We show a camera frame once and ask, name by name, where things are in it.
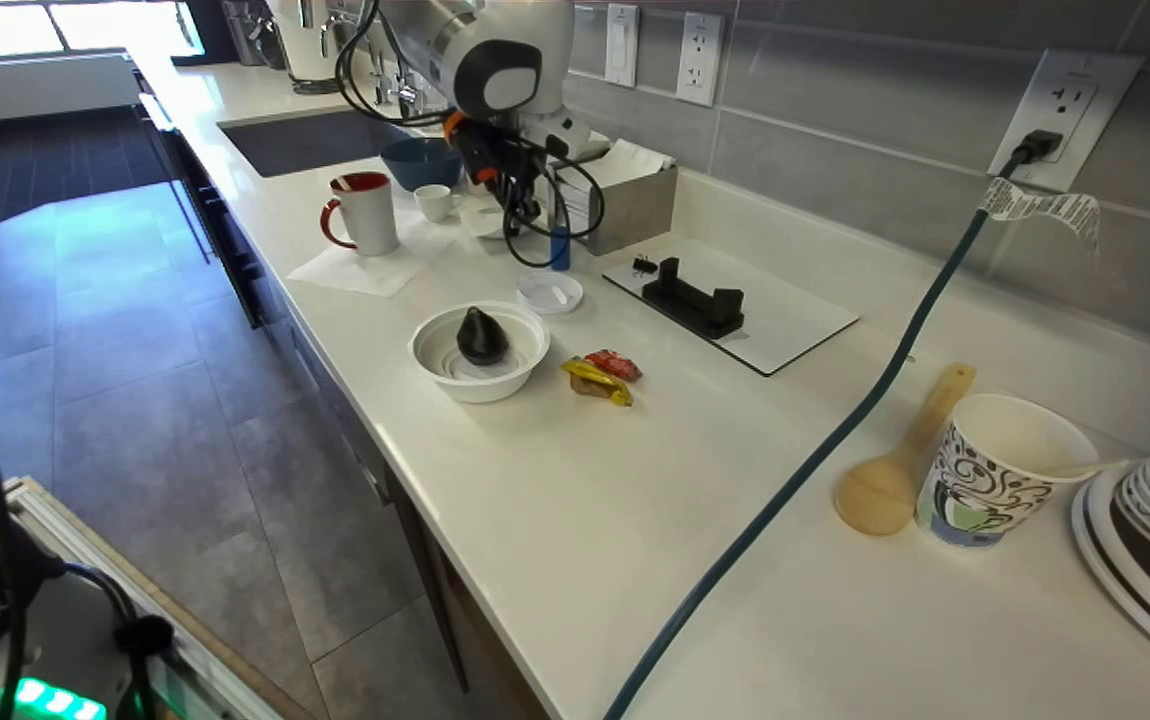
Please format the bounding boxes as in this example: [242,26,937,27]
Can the blue bowl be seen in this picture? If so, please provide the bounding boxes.
[380,137,465,194]

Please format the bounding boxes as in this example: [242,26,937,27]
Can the small white cup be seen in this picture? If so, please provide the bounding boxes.
[412,184,459,224]

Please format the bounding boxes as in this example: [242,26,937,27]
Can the tap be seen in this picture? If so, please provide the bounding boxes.
[319,0,433,119]

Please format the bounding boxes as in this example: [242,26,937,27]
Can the white mug with red inside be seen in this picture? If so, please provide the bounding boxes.
[320,172,402,258]

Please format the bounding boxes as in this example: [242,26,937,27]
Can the white plastic lid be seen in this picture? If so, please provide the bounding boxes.
[516,271,585,317]

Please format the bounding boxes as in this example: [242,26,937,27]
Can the white paper napkin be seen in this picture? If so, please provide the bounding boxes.
[287,212,462,299]

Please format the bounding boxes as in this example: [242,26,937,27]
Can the metal napkin dispenser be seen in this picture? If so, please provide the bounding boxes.
[547,139,680,257]

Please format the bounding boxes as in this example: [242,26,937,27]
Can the black avocado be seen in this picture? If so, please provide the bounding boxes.
[455,306,512,367]

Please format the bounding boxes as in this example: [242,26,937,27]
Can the white bowl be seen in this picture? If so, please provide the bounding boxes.
[407,300,552,405]

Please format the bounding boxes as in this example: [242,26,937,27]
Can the red sachet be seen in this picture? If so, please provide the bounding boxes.
[584,348,644,384]

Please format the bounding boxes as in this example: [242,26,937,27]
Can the yellow sachet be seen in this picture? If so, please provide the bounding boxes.
[560,357,635,408]

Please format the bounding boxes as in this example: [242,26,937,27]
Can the black plastic holder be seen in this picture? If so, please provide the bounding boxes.
[641,256,747,342]

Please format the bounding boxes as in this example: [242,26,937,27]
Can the white flat board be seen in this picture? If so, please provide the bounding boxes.
[601,236,862,379]

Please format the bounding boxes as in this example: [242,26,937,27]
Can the wooden spoon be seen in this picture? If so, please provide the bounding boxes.
[832,362,979,538]

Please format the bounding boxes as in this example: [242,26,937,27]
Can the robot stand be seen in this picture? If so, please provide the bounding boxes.
[0,477,288,720]

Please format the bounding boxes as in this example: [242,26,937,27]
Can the patterned paper cup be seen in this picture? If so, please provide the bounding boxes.
[914,392,1102,550]

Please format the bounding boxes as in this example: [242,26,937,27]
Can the white switch plate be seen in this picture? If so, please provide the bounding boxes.
[603,3,642,90]

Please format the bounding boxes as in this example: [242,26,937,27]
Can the white wall socket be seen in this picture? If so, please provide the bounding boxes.
[987,48,1147,194]
[674,11,727,109]

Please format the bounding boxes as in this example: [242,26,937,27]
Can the teal cable with black plug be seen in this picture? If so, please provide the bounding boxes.
[602,129,1104,720]

